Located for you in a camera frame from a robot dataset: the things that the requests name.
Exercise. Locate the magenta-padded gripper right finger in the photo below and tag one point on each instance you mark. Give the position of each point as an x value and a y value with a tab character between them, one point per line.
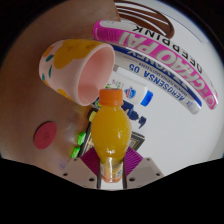
145	170

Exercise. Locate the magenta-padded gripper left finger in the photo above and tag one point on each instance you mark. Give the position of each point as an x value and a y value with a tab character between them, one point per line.
78	170

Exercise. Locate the orange juice bottle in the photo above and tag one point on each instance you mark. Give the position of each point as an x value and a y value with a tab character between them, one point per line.
110	133

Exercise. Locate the flat round red coaster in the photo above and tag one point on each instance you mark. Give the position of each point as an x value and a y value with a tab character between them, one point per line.
45	135

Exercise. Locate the dark blue pump bottle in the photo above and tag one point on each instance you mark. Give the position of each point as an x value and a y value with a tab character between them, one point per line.
133	113

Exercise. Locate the white body wash bottle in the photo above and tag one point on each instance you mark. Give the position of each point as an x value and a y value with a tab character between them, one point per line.
133	88

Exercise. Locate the pink mug with yellow print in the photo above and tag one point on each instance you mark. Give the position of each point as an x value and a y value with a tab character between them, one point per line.
66	66

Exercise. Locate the pink shuttlecock tube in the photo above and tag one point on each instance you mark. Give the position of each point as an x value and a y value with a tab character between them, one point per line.
156	50

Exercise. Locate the dark wooden chair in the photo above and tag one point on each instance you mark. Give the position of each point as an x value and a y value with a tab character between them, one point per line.
156	18

